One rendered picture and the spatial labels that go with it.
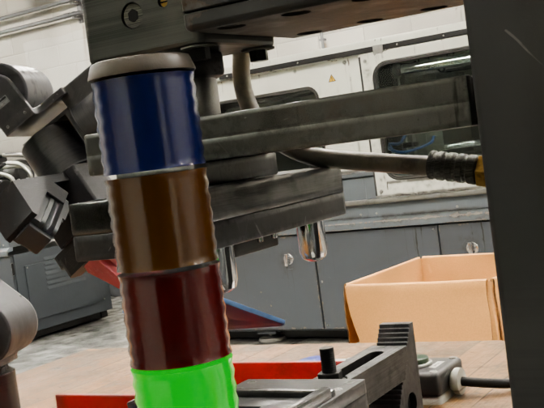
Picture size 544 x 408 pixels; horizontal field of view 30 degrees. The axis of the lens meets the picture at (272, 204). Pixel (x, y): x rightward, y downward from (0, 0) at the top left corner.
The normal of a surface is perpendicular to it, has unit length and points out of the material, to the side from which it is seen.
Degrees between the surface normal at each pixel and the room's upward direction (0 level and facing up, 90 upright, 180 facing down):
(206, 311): 76
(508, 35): 90
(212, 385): 104
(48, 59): 90
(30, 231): 121
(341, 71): 90
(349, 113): 90
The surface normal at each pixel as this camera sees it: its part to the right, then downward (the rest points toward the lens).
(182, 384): 0.03, -0.20
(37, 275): 0.83, -0.08
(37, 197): 0.66, -0.59
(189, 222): 0.57, 0.22
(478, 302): -0.41, 0.04
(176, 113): 0.60, -0.29
